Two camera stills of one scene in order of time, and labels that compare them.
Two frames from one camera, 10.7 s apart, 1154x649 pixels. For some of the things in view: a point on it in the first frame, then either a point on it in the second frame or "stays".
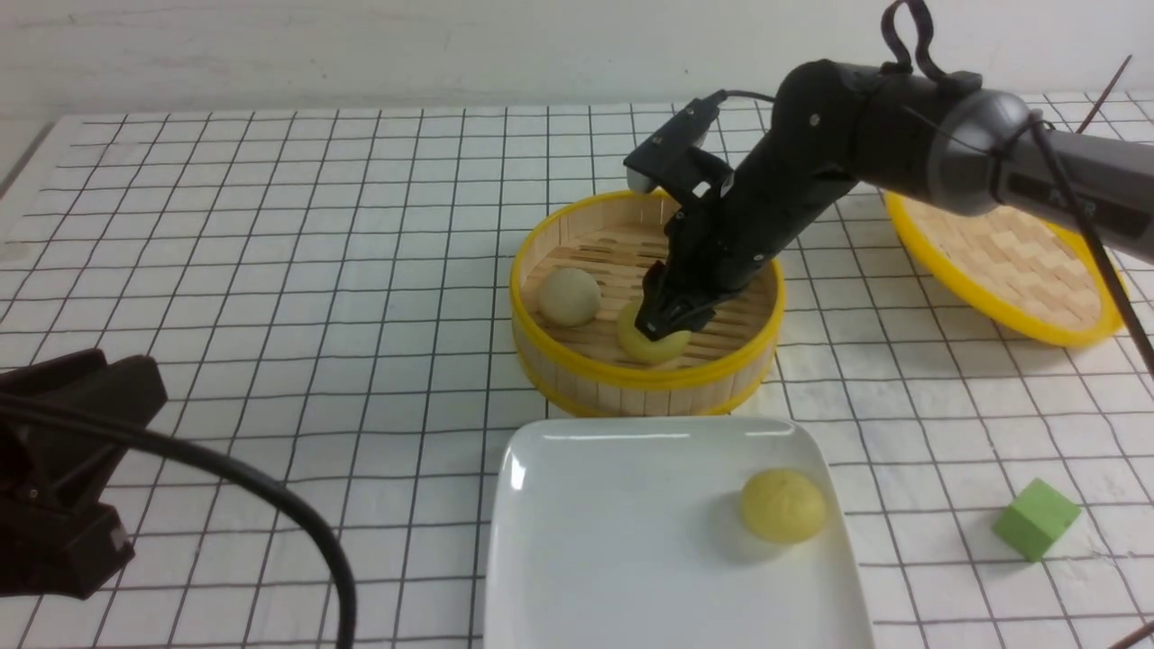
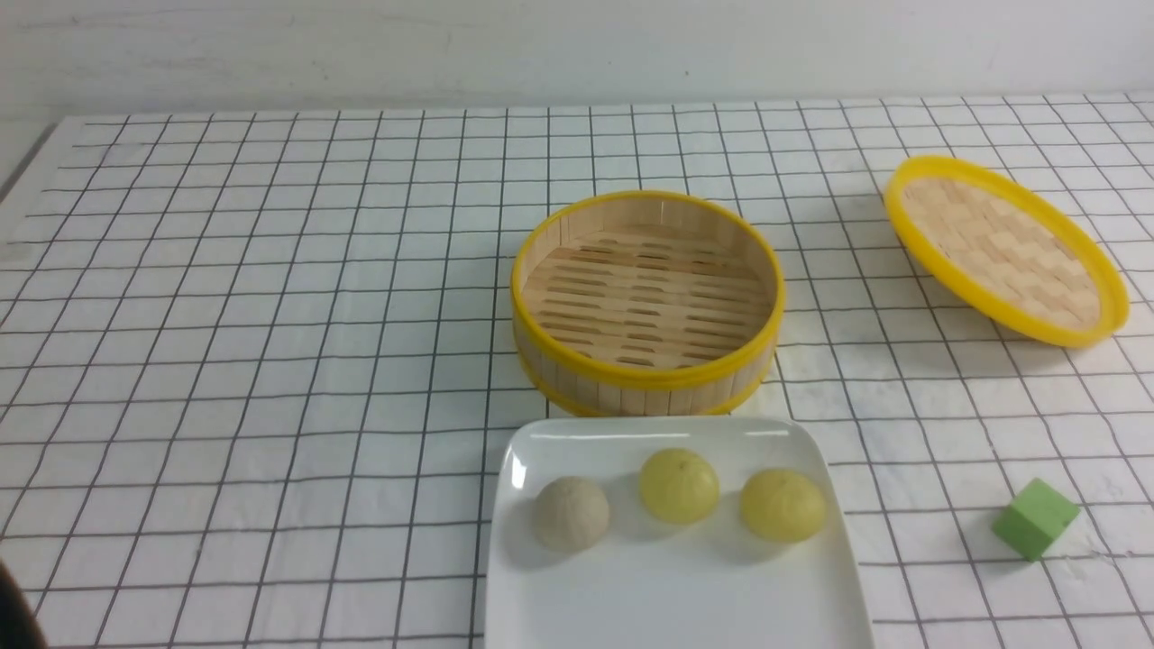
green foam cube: (1035, 520) stays
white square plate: (627, 533) stays
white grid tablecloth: (329, 298) stays
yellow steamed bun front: (641, 349) to (679, 486)
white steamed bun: (569, 297) to (570, 513)
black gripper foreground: (57, 539) to (20, 627)
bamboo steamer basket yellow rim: (570, 280) stays
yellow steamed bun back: (783, 506) stays
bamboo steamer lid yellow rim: (1031, 278) stays
